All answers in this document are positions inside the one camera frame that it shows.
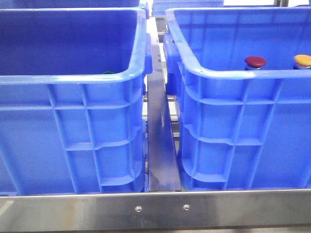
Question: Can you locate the red mushroom push button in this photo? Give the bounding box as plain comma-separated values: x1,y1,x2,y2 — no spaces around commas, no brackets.
244,56,266,70

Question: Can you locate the yellow mushroom push button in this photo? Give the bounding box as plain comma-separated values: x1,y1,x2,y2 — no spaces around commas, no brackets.
294,54,311,70

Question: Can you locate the right blue plastic crate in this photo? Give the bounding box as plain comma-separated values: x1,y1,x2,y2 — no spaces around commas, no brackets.
164,7,311,191

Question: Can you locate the blue plastic crate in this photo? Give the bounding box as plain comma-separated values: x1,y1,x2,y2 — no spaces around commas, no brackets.
164,7,311,191
0,8,152,196

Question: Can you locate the left blue plastic crate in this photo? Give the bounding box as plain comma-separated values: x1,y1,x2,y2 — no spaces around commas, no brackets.
0,8,152,196

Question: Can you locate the far right blue crate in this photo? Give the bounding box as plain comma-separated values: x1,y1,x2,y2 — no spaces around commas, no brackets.
152,0,224,16

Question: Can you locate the far left blue crate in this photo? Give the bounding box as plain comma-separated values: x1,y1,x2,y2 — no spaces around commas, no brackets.
0,0,150,19

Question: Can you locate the stainless steel front rail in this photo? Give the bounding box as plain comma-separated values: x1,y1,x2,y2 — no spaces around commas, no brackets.
0,189,311,232

